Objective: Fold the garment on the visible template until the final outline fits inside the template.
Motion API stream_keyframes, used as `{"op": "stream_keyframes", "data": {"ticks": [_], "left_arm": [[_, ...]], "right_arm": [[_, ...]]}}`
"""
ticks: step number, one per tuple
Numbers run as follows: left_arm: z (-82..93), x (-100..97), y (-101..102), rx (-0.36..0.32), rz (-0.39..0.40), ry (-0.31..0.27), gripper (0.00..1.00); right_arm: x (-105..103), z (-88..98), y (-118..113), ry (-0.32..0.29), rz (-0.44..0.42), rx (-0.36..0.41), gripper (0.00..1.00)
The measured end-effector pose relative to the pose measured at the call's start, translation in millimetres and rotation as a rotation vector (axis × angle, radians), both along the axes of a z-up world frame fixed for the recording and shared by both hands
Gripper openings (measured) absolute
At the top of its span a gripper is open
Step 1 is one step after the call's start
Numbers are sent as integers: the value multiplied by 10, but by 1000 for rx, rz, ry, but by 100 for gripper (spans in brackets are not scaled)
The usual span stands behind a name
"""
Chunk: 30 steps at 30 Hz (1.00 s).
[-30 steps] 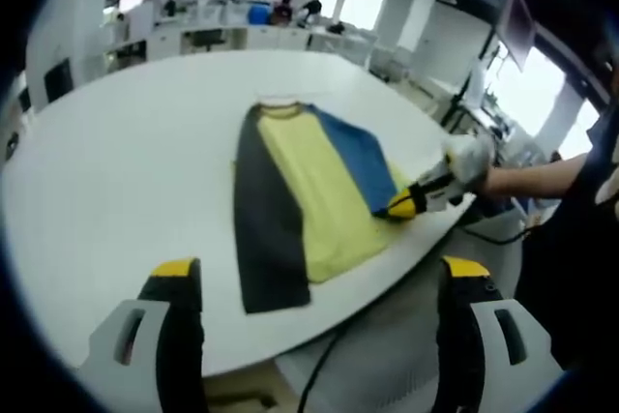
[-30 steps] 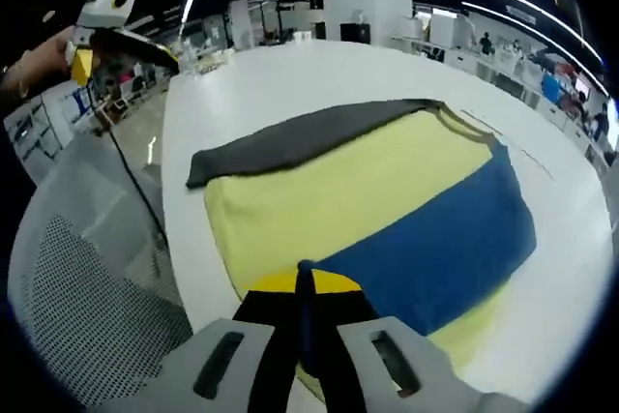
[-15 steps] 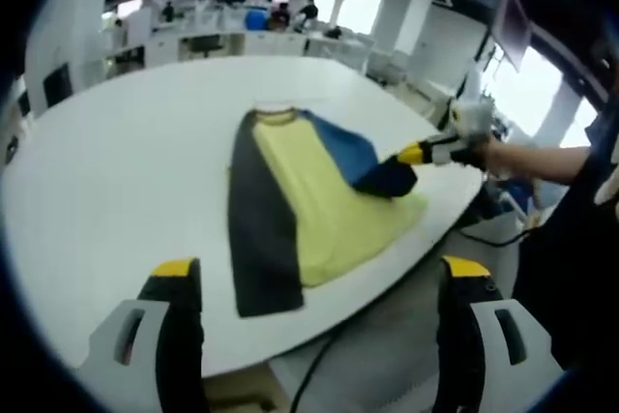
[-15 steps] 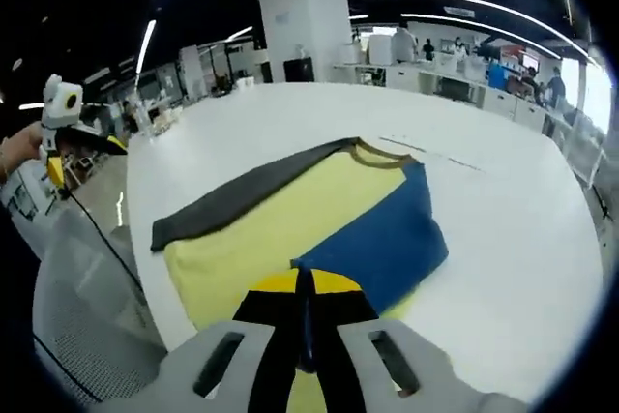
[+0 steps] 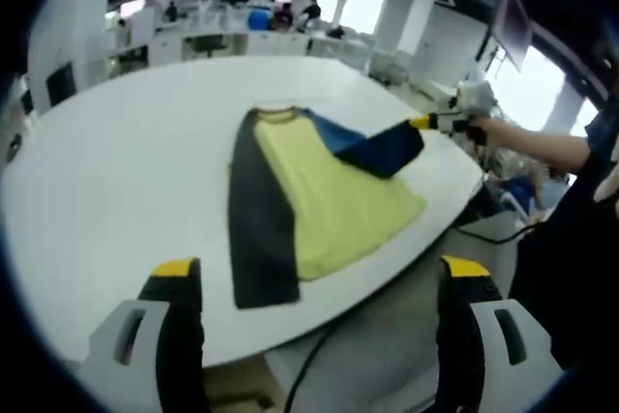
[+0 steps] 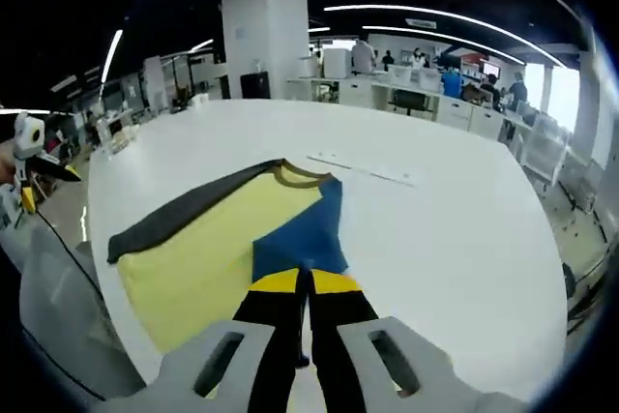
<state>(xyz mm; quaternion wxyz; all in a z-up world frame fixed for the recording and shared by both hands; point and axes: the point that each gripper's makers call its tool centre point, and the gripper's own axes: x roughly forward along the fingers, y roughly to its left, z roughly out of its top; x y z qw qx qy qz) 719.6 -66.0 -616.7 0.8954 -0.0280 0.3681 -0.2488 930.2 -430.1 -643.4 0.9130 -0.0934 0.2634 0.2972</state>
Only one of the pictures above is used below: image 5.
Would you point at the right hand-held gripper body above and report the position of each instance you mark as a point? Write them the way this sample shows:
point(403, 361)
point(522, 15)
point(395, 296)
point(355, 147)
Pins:
point(476, 101)

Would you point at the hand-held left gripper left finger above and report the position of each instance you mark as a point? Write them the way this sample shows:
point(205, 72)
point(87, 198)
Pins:
point(179, 335)

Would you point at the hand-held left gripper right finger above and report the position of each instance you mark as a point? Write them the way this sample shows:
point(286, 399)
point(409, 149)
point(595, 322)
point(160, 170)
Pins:
point(459, 335)

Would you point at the yellow grey blue garment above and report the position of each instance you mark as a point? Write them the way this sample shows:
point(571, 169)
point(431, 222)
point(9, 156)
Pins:
point(329, 205)

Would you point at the person's right hand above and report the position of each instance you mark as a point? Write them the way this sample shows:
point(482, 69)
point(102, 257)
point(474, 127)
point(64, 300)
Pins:
point(498, 132)

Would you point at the dark hanging screen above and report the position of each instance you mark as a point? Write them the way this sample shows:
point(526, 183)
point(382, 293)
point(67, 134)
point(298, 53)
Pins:
point(512, 26)

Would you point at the white square pillar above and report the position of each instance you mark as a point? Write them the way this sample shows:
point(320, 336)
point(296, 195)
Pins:
point(72, 21)
point(411, 16)

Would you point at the white desk row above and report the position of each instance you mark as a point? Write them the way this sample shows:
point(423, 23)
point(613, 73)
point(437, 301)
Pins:
point(271, 43)

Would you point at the blue water barrel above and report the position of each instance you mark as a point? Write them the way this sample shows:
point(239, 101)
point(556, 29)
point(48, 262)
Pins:
point(257, 20)

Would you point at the black office chair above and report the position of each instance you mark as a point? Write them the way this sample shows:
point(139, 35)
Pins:
point(209, 45)

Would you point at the black cabinet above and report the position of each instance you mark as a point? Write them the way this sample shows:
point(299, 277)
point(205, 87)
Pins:
point(61, 84)

